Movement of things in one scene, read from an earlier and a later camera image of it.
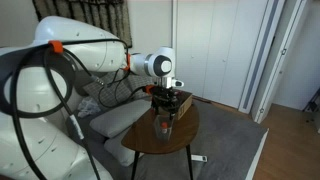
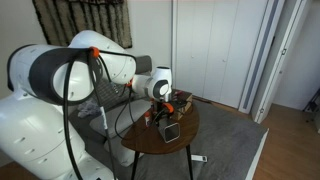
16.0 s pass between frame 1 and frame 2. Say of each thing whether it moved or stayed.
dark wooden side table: stayed
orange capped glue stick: moved
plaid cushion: stayed
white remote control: stayed
